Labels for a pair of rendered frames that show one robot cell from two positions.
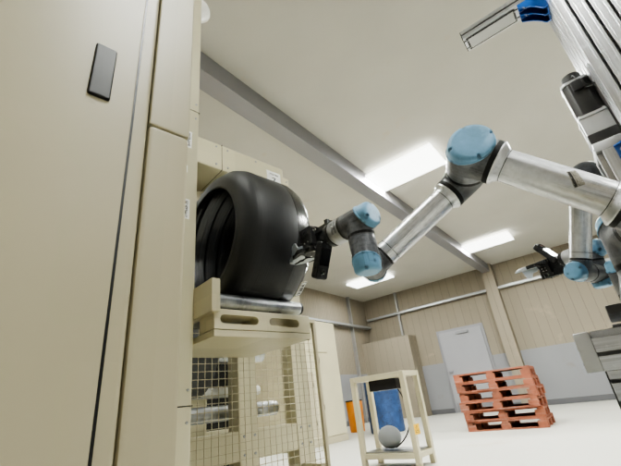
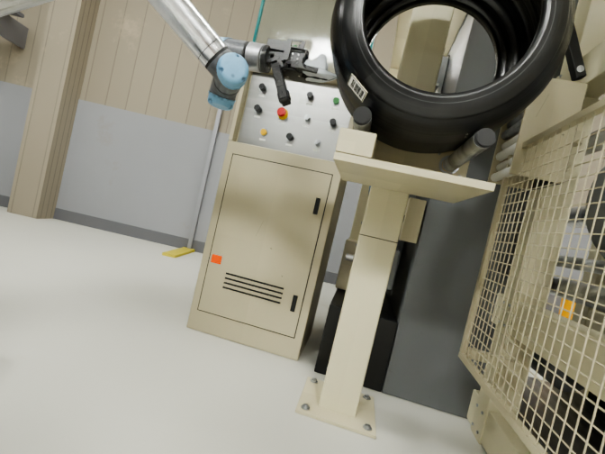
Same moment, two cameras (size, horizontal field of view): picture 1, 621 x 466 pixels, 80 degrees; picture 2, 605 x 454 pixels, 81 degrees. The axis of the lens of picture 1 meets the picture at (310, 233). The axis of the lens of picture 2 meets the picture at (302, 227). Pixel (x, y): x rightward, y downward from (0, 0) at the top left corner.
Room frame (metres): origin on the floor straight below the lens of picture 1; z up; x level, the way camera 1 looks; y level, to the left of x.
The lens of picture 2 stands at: (1.94, -0.49, 0.64)
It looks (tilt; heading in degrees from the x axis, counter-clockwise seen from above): 2 degrees down; 144
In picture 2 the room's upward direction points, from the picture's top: 13 degrees clockwise
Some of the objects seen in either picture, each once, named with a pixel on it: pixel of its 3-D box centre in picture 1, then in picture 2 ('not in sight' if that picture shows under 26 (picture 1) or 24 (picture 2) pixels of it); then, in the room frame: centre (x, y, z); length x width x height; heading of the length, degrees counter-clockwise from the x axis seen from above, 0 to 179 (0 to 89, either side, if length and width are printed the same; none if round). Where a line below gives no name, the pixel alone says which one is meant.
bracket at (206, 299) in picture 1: (186, 311); (404, 157); (1.16, 0.42, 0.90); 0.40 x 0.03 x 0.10; 44
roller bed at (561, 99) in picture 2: not in sight; (532, 137); (1.40, 0.72, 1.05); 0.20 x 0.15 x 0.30; 134
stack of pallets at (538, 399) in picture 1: (502, 398); not in sight; (6.18, -2.55, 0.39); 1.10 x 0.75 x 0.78; 56
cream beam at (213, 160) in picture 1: (223, 174); not in sight; (1.58, 0.41, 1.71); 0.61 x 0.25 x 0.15; 134
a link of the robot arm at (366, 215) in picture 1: (359, 221); (231, 54); (0.94, -0.14, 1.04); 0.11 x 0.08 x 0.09; 44
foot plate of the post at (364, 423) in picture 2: not in sight; (338, 402); (1.09, 0.46, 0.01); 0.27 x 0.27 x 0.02; 44
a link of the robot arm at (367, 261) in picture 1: (365, 255); (224, 86); (0.95, -0.14, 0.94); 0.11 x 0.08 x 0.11; 165
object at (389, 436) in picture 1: (391, 418); not in sight; (4.05, -0.56, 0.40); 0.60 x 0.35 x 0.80; 54
